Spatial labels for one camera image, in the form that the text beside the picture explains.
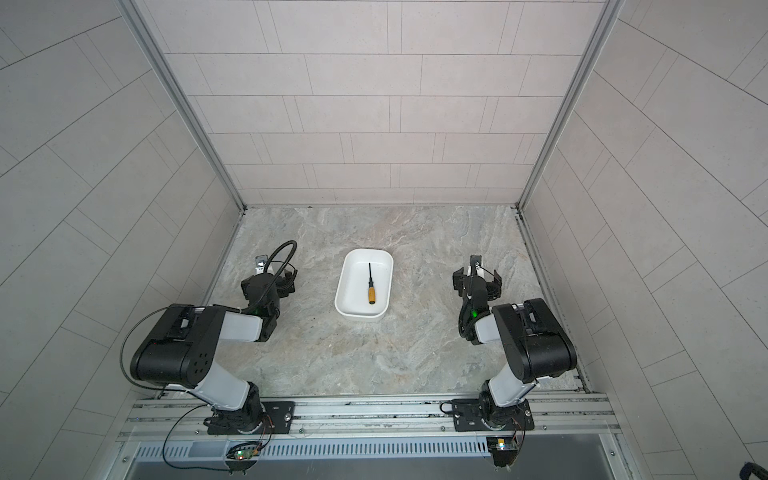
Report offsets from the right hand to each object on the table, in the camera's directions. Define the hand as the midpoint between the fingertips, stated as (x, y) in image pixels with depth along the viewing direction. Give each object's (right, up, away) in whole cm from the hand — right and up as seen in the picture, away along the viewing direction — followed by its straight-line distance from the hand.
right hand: (478, 267), depth 93 cm
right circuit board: (-1, -39, -25) cm, 46 cm away
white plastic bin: (-40, -9, 0) cm, 41 cm away
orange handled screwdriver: (-33, -8, -2) cm, 34 cm away
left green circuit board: (-59, -38, -29) cm, 76 cm away
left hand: (-63, 0, 0) cm, 63 cm away
